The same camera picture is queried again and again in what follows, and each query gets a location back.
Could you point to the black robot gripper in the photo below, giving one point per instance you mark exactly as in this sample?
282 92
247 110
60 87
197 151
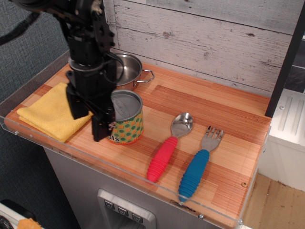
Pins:
90 89

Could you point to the peas and carrots toy can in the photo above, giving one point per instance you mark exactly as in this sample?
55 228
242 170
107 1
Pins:
129 117

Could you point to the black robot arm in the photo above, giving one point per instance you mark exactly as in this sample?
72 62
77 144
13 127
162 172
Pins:
83 24

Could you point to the folded yellow cloth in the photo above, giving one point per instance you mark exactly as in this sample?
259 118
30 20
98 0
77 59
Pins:
51 115

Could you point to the stainless steel toy pot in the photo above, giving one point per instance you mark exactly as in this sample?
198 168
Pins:
130 72

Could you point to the grey toy fridge cabinet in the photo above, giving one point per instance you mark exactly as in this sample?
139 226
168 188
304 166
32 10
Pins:
81 184

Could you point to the silver dispenser button panel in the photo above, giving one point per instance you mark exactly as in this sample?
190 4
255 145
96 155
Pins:
124 211

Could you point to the orange object bottom corner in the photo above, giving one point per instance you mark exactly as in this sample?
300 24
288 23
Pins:
28 224

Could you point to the black white object bottom left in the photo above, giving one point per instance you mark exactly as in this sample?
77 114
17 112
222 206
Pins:
14 212

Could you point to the clear acrylic table guard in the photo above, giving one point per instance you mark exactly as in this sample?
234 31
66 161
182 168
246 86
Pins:
228 179

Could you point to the white toy sink unit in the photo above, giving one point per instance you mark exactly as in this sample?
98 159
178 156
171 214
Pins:
283 156

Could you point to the red handled metal spoon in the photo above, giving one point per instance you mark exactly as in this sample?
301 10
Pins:
181 126

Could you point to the blue handled metal fork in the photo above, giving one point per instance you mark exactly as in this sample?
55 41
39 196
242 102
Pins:
194 172

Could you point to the black vertical post right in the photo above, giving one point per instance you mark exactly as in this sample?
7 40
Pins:
287 64

